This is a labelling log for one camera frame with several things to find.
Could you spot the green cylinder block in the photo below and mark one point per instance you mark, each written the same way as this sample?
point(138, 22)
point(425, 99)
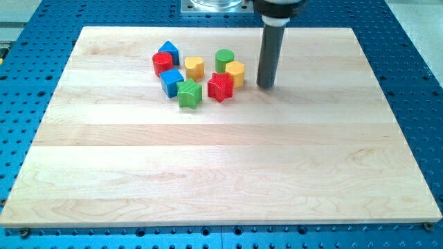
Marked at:
point(222, 57)

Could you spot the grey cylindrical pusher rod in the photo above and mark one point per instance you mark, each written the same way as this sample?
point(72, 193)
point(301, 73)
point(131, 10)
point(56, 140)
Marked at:
point(269, 55)

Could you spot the red cylinder block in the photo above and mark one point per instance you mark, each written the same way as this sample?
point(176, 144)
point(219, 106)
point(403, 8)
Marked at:
point(162, 61)

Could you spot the green star block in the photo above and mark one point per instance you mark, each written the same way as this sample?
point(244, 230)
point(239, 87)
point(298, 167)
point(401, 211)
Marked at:
point(189, 93)

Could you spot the blue cube block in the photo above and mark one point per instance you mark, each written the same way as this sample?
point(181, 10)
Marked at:
point(169, 80)

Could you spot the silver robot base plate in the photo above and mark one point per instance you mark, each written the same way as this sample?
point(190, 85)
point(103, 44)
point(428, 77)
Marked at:
point(195, 7)

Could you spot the light wooden board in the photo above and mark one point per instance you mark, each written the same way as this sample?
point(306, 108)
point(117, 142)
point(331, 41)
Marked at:
point(321, 147)

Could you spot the yellow heart block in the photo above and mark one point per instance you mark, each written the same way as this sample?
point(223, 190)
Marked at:
point(194, 67)

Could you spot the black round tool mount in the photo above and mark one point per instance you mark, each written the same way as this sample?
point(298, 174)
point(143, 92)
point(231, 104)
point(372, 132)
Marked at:
point(277, 13)

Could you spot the red star block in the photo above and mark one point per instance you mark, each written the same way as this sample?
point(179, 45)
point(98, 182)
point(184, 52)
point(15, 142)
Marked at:
point(220, 86)

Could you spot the blue triangle block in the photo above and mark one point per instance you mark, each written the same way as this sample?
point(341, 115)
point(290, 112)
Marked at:
point(169, 47)

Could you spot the yellow hexagon block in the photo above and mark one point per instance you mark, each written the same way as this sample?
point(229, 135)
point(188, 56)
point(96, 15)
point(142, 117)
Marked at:
point(236, 71)

